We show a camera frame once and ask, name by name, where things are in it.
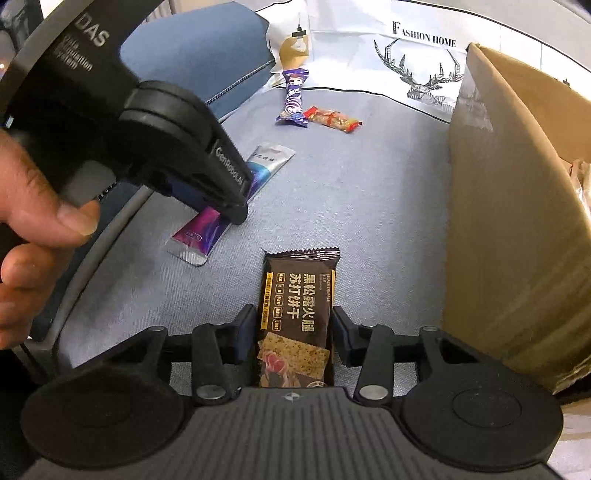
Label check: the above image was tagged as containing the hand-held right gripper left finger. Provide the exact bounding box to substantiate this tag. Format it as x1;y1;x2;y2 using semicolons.
106;305;258;407

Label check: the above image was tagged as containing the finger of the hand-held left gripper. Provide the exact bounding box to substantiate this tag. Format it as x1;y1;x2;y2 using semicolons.
159;131;250;227

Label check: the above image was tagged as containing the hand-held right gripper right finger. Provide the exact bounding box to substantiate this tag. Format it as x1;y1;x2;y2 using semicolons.
331;306;482;407

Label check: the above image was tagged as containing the dark brown cracker packet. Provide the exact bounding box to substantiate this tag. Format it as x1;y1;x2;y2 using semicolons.
255;247;341;389

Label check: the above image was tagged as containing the silver purple sachet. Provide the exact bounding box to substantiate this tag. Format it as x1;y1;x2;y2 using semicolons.
167;144;297;267

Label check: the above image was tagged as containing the cardboard box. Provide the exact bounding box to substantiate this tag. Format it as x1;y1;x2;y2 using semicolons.
443;42;591;396

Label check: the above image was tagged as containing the person's left hand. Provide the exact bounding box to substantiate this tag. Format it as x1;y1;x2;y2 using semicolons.
0;127;102;350

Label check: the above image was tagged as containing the purple snack bar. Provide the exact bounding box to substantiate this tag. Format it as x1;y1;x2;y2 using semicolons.
276;68;310;128

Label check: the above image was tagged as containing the blue cushion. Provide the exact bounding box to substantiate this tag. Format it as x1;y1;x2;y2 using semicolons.
121;8;276;123

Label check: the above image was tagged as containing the red gold candy bar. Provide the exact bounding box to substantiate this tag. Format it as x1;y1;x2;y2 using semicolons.
303;106;363;135

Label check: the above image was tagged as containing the grey sofa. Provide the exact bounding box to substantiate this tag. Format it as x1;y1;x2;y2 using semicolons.
60;83;454;398

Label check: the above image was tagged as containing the white deer print cushion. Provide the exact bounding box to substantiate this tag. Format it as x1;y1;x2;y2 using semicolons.
252;0;591;123

